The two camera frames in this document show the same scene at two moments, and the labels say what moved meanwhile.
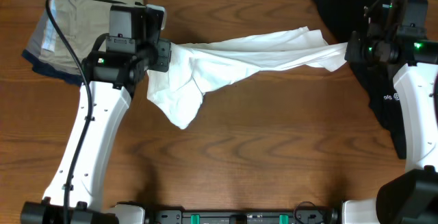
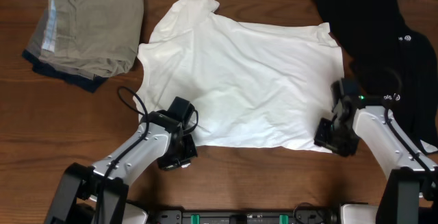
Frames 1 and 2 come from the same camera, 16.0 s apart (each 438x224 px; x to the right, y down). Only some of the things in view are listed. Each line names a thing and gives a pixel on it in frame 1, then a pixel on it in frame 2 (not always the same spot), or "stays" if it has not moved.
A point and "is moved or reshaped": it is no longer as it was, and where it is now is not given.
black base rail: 304,216 stays
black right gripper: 353,54 -> 320,138
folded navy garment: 40,66 stays
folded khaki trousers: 80,21 stays
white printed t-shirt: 198,68 is moved or reshaped
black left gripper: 164,50 -> 170,166
